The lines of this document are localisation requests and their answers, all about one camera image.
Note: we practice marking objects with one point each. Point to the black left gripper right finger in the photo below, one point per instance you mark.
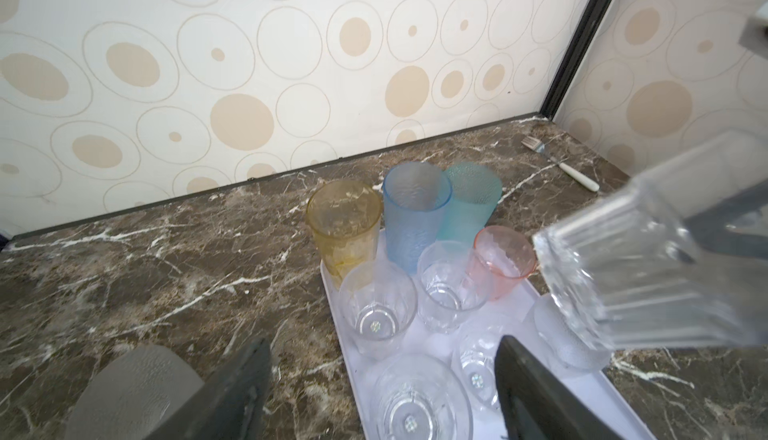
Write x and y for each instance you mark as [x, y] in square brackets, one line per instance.
[535, 404]

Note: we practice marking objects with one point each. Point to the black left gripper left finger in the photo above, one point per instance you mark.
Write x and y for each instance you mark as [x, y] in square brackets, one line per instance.
[230, 404]

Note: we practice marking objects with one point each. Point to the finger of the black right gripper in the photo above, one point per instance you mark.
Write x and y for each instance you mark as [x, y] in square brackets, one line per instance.
[720, 229]

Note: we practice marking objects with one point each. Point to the clear cup front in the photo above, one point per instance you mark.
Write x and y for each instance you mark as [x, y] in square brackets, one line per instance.
[563, 351]

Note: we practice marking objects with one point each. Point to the frosted plastic cup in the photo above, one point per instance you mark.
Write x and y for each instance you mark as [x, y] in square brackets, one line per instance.
[133, 395]

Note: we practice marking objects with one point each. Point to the pink ribbed plastic cup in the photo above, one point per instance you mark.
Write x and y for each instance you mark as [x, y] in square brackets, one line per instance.
[506, 256]

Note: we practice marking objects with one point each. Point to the clear small tumbler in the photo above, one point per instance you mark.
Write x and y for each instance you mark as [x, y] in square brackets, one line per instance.
[378, 302]

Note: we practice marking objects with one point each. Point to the teal dimpled plastic cup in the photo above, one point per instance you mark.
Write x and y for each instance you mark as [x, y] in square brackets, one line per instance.
[476, 192]

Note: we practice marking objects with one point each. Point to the amber plastic cup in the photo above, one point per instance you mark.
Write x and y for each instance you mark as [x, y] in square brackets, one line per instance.
[344, 217]

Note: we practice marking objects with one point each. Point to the blue grey plastic cup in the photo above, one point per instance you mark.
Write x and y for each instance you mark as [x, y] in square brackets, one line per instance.
[415, 195]

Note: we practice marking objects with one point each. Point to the lavender plastic tray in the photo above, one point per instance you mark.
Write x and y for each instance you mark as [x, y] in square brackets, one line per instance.
[595, 391]

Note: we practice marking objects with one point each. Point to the white handled knife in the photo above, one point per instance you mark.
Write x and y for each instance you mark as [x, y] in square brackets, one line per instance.
[537, 146]

